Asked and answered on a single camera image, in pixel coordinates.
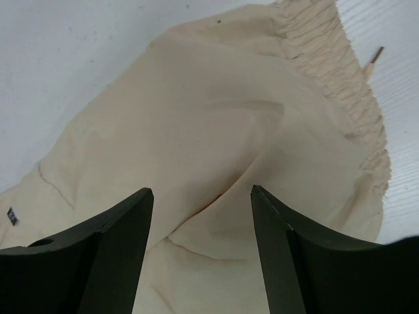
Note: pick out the beige trousers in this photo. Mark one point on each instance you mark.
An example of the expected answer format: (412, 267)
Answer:
(269, 95)

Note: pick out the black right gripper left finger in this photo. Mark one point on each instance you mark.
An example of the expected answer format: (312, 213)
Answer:
(93, 267)

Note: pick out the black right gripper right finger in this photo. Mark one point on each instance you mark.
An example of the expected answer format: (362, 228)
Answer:
(309, 268)

